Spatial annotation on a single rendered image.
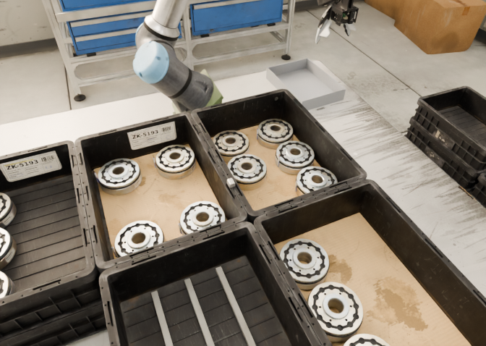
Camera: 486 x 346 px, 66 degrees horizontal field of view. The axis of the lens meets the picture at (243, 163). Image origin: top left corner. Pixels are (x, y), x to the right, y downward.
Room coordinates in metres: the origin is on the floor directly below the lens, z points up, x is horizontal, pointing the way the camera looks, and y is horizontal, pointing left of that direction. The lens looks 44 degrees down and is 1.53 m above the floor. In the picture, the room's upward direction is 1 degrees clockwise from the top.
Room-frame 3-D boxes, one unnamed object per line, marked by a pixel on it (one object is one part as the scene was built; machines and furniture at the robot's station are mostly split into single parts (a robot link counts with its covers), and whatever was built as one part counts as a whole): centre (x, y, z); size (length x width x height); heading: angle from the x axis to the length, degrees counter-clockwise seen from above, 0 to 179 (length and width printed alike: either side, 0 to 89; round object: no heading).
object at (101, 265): (0.58, 0.20, 0.92); 0.40 x 0.30 x 0.02; 25
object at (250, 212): (0.71, -0.07, 0.92); 0.40 x 0.30 x 0.02; 25
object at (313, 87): (1.31, -0.24, 0.73); 0.27 x 0.20 x 0.05; 27
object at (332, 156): (0.71, -0.07, 0.87); 0.40 x 0.30 x 0.11; 25
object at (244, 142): (0.78, 0.04, 0.86); 0.10 x 0.10 x 0.01
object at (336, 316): (0.32, -0.18, 0.86); 0.05 x 0.05 x 0.01
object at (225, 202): (0.58, 0.20, 0.87); 0.40 x 0.30 x 0.11; 25
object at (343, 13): (1.33, -0.34, 1.03); 0.09 x 0.08 x 0.12; 27
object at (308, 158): (0.74, -0.14, 0.86); 0.10 x 0.10 x 0.01
